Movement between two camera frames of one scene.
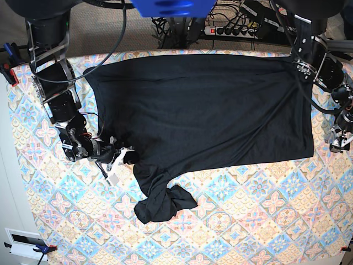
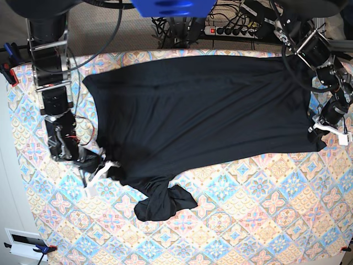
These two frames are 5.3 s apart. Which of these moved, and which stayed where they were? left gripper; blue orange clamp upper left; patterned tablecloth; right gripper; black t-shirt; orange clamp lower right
Moved: right gripper; left gripper
Stayed: orange clamp lower right; blue orange clamp upper left; patterned tablecloth; black t-shirt
